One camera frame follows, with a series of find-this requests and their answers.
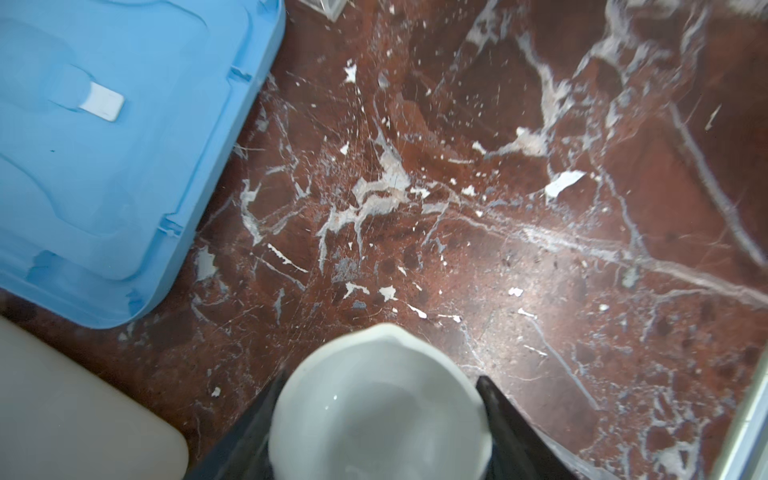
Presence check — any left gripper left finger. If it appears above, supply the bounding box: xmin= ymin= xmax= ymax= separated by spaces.
xmin=183 ymin=369 xmax=289 ymax=480

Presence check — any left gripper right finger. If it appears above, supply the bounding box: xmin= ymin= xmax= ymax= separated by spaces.
xmin=476 ymin=375 xmax=577 ymax=480

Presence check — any white ceramic dish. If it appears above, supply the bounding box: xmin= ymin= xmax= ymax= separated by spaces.
xmin=268 ymin=323 xmax=493 ymax=480

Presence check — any white plastic storage bin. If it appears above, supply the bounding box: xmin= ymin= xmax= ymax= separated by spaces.
xmin=1 ymin=319 xmax=188 ymax=479

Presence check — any clear test tube rack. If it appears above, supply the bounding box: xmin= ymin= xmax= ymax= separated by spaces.
xmin=301 ymin=0 xmax=347 ymax=22

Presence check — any blue plastic bin lid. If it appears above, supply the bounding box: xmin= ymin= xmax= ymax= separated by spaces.
xmin=1 ymin=1 xmax=286 ymax=329

